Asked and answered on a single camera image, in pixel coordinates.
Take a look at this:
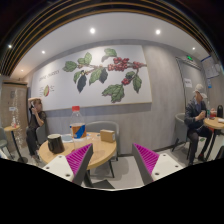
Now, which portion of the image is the small round table left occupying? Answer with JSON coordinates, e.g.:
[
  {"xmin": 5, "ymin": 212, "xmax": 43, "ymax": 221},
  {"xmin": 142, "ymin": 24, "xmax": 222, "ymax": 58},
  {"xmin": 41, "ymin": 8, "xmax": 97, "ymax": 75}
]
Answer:
[{"xmin": 4, "ymin": 125, "xmax": 28, "ymax": 164}]

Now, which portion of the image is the grey door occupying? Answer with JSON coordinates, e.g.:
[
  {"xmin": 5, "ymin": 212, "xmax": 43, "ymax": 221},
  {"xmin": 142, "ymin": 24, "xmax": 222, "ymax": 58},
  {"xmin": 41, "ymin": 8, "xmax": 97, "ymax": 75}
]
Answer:
[{"xmin": 176, "ymin": 58, "xmax": 207, "ymax": 113}]

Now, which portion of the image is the coffee plant wall mural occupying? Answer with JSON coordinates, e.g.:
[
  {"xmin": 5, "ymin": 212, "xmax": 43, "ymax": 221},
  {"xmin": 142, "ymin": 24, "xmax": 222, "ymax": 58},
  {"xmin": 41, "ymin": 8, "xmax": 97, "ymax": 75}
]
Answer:
[{"xmin": 31, "ymin": 45, "xmax": 152, "ymax": 111}]

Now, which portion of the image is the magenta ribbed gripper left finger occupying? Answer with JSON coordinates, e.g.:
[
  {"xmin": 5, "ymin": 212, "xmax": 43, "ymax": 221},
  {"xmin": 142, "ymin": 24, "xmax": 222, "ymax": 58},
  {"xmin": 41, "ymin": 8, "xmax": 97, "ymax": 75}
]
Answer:
[{"xmin": 43, "ymin": 144, "xmax": 93, "ymax": 185}]

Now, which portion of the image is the small cardboard box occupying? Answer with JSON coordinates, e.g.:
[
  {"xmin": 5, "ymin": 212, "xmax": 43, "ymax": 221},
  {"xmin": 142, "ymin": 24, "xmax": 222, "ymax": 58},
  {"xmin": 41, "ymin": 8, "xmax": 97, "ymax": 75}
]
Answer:
[{"xmin": 100, "ymin": 129, "xmax": 115, "ymax": 143}]

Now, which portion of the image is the black thermos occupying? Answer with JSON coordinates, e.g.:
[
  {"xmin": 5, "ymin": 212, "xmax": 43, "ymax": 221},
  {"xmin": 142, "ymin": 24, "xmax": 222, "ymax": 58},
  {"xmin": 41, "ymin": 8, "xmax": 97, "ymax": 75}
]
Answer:
[{"xmin": 217, "ymin": 105, "xmax": 223, "ymax": 118}]

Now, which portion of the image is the wall notice board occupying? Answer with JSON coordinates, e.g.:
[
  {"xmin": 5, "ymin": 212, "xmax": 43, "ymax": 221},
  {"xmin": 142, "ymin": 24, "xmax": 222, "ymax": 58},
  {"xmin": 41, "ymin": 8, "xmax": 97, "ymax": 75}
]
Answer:
[{"xmin": 201, "ymin": 56, "xmax": 219, "ymax": 79}]

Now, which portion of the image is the seated person in black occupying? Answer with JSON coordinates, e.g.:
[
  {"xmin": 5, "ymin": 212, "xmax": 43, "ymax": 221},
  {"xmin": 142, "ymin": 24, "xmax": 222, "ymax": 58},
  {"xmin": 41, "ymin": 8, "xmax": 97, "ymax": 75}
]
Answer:
[{"xmin": 26, "ymin": 97, "xmax": 46, "ymax": 165}]

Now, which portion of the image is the black mug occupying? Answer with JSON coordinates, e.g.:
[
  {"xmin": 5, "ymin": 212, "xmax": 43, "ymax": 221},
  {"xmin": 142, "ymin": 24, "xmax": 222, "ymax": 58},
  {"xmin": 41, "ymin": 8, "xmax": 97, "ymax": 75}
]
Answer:
[{"xmin": 47, "ymin": 134, "xmax": 64, "ymax": 154}]

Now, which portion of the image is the grey upholstered chair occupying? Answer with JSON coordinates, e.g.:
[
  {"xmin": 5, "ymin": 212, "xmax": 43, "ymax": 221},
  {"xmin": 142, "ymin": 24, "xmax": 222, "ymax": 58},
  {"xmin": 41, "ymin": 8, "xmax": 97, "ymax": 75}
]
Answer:
[{"xmin": 86, "ymin": 121, "xmax": 119, "ymax": 173}]

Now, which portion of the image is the clear plastic bottle red cap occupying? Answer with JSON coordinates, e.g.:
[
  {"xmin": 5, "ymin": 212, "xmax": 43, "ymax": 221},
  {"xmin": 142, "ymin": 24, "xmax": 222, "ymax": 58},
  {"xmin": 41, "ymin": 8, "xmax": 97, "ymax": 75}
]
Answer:
[{"xmin": 70, "ymin": 106, "xmax": 86, "ymax": 149}]

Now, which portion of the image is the seated man with white cap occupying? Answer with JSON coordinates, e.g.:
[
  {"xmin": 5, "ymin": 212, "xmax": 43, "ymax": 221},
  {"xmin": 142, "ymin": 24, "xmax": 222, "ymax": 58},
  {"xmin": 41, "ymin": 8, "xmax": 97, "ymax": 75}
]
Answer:
[{"xmin": 184, "ymin": 84, "xmax": 212, "ymax": 166}]

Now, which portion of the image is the round wooden side table right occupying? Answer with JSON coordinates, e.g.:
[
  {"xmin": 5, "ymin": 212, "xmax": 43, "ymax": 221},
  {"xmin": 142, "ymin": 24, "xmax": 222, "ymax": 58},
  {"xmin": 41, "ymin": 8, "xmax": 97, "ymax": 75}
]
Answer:
[{"xmin": 204, "ymin": 117, "xmax": 224, "ymax": 160}]

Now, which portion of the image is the grey armchair right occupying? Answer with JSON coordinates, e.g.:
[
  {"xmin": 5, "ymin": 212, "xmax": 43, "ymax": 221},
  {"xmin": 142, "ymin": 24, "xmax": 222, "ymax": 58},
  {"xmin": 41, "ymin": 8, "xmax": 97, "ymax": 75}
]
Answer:
[{"xmin": 173, "ymin": 113, "xmax": 191, "ymax": 149}]

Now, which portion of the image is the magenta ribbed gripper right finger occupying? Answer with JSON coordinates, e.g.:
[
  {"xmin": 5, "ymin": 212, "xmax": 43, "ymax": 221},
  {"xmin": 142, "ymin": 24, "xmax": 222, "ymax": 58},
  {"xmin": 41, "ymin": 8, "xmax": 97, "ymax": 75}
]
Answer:
[{"xmin": 132, "ymin": 143, "xmax": 183, "ymax": 185}]

